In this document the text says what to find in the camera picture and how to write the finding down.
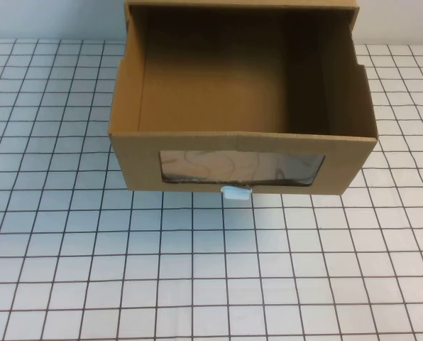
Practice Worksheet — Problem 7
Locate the cardboard drawer with wavy-reflection window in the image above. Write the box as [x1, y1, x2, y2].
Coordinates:
[108, 5, 378, 198]

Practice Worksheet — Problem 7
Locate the white grid pattern table mat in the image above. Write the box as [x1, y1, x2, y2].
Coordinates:
[0, 37, 423, 341]

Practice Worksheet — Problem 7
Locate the white plastic handle with notched ends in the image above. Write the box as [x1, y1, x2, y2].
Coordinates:
[221, 185, 252, 203]

